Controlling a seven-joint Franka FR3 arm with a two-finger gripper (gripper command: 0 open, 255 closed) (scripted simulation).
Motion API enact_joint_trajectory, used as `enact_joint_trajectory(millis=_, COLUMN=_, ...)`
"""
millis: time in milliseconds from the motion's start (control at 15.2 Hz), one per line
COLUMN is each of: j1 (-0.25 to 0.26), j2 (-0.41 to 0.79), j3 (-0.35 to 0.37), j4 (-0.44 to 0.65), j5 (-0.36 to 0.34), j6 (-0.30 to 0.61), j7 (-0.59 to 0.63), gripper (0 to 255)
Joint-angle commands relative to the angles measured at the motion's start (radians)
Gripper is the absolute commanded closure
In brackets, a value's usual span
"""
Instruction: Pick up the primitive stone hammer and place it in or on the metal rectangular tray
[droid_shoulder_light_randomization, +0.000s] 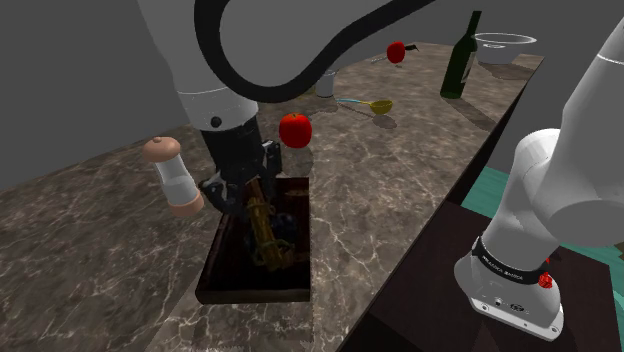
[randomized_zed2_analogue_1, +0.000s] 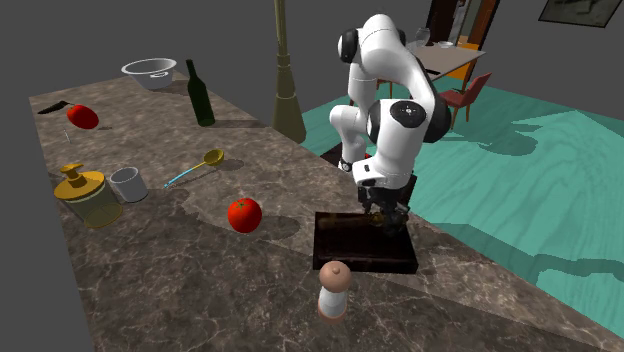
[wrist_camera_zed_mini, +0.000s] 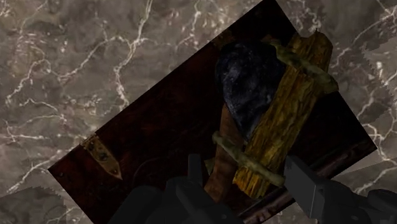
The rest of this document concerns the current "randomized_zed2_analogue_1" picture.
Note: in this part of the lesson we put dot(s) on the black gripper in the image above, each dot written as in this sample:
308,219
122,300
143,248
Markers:
382,197

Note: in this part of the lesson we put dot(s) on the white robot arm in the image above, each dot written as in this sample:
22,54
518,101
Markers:
395,146

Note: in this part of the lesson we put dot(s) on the wooden and white pepper mill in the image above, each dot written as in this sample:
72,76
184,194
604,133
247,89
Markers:
334,292

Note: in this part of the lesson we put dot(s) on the brown wooden chair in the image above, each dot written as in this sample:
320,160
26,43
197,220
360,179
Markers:
385,88

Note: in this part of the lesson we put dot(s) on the olive floor lamp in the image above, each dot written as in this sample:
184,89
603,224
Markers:
287,107

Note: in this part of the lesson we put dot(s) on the red chair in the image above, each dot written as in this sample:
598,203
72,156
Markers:
465,95

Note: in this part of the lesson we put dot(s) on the red tomato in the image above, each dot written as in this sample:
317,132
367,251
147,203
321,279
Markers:
244,215

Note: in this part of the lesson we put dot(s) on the grey dining table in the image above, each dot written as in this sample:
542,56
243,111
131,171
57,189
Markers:
448,57

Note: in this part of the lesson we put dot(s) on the dark doorway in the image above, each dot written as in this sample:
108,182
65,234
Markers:
441,19

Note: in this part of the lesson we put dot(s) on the dark green bottle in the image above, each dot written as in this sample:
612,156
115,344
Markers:
201,100

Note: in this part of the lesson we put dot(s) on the grey cup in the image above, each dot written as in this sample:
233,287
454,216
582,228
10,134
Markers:
129,185

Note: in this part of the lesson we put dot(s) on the silver metal bowl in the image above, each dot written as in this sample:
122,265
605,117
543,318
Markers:
151,73

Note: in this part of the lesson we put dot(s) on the glass jar with yellow lid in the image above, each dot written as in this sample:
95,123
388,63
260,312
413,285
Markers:
85,195

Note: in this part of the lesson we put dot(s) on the red apple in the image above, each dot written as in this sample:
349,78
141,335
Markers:
83,117

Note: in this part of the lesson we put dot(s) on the black knife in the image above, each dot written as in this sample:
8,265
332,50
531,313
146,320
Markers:
52,108

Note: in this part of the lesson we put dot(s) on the dark framed wall picture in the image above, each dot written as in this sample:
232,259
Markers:
577,10

